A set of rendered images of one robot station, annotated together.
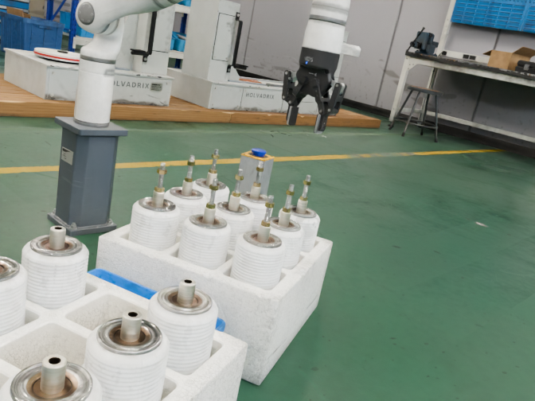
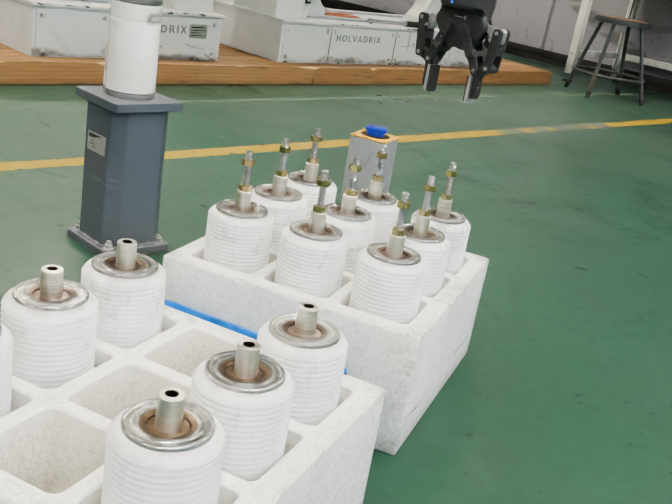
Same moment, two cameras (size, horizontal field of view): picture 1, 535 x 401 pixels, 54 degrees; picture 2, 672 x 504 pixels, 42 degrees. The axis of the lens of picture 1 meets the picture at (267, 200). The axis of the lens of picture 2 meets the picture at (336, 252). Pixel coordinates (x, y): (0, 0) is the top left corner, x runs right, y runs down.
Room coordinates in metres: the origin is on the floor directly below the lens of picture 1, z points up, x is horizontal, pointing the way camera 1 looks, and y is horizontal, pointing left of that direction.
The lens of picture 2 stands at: (-0.17, 0.05, 0.64)
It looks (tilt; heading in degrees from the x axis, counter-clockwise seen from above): 20 degrees down; 1
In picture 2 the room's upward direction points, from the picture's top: 10 degrees clockwise
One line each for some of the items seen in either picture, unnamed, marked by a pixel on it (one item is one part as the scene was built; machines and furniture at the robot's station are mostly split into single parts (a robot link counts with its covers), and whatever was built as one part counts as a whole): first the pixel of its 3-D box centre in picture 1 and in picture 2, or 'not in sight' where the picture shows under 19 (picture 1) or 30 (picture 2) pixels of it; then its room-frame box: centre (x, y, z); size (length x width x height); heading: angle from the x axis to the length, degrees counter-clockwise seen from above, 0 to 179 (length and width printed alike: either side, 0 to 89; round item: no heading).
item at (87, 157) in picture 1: (86, 175); (123, 170); (1.43, 0.52, 0.15); 0.15 x 0.15 x 0.30; 49
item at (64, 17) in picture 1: (84, 25); not in sight; (5.95, 2.33, 0.36); 0.50 x 0.38 x 0.21; 50
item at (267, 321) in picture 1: (220, 275); (330, 308); (1.09, 0.07, 0.09); 0.39 x 0.39 x 0.18; 72
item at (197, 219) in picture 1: (208, 221); (315, 231); (0.98, 0.11, 0.25); 0.08 x 0.08 x 0.01
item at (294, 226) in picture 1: (283, 224); (420, 233); (1.06, -0.04, 0.25); 0.08 x 0.08 x 0.01
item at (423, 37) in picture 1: (424, 42); not in sight; (5.46, -1.19, 0.87); 0.41 x 0.17 x 0.25; 139
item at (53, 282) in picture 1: (52, 298); (119, 336); (0.74, 0.30, 0.16); 0.10 x 0.10 x 0.18
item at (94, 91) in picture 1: (95, 92); (133, 48); (1.43, 0.52, 0.39); 0.09 x 0.09 x 0.17; 49
